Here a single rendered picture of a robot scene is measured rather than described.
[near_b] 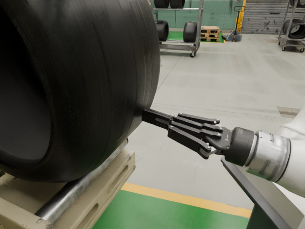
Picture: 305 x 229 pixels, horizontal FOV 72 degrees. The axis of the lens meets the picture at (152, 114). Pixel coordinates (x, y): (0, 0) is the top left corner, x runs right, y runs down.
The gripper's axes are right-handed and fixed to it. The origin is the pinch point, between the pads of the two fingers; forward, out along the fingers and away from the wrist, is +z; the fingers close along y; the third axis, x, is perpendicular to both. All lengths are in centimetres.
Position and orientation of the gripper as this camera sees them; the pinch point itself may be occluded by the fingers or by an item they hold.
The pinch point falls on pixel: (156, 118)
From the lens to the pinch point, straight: 48.4
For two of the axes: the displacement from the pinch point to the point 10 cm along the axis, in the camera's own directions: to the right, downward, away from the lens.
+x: -1.2, 8.5, 5.2
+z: -9.1, -3.0, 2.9
